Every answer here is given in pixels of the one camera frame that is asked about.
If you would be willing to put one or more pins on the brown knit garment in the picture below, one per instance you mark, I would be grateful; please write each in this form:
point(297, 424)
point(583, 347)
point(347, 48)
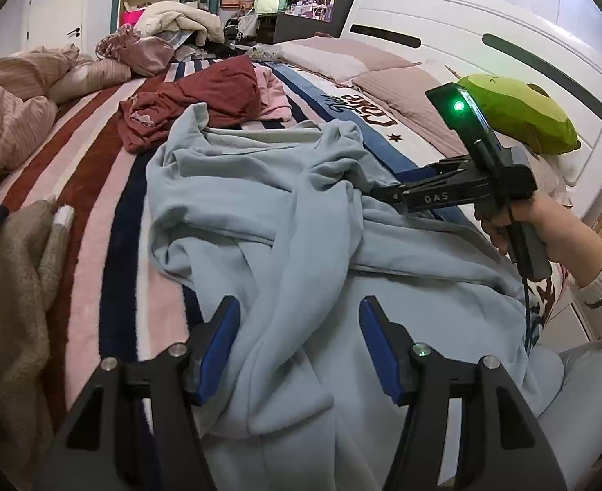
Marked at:
point(14, 291)

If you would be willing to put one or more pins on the dark red garment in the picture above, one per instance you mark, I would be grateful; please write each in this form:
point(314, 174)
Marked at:
point(214, 87)

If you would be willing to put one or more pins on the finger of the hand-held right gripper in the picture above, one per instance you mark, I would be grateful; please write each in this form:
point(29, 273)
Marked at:
point(449, 169)
point(434, 199)

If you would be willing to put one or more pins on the pale green bag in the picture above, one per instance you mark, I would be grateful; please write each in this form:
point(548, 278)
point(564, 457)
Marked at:
point(267, 4)

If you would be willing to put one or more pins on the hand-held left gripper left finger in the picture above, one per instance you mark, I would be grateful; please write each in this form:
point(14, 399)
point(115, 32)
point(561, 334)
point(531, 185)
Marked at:
point(219, 353)

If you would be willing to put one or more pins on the pink and white pillow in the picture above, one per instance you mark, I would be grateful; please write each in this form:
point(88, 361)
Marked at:
point(331, 56)

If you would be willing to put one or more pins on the pink satin bag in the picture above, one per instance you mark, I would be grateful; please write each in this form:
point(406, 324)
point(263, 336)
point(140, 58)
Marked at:
point(147, 53)

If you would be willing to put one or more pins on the person's right hand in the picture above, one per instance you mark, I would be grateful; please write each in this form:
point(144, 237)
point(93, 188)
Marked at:
point(556, 230)

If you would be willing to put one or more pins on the pink garment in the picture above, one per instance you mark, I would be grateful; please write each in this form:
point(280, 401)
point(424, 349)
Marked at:
point(275, 97)

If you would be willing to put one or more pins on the light blue garment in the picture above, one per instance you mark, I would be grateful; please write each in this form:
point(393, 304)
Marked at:
point(280, 204)

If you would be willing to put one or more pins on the striped blanket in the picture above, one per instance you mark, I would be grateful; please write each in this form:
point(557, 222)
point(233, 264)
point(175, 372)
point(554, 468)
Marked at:
point(101, 189)

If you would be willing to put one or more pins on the white bed headboard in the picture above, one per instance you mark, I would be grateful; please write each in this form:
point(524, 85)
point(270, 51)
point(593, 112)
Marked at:
point(434, 15)

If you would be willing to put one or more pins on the green avocado plush toy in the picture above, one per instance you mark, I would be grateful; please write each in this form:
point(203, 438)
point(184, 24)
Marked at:
point(526, 112)

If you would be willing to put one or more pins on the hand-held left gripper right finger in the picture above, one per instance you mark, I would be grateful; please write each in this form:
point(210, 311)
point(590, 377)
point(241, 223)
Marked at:
point(380, 353)

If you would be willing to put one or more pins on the cream blanket pile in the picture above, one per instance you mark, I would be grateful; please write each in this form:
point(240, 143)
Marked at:
point(178, 20)

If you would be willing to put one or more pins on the bright pink bag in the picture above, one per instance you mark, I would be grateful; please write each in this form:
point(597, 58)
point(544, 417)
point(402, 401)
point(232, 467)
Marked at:
point(131, 19)

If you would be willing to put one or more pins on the white door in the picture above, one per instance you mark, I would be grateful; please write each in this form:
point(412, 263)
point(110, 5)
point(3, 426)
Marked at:
point(55, 5)

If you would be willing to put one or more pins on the beige ribbed quilt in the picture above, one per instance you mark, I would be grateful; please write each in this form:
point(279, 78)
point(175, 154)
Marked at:
point(9, 112)

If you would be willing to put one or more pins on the small grey toy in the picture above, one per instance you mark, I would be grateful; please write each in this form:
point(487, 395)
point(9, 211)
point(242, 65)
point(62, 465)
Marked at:
point(265, 51)

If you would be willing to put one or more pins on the pink ribbed pillow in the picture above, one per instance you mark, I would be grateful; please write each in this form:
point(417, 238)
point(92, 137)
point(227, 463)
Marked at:
point(408, 92)

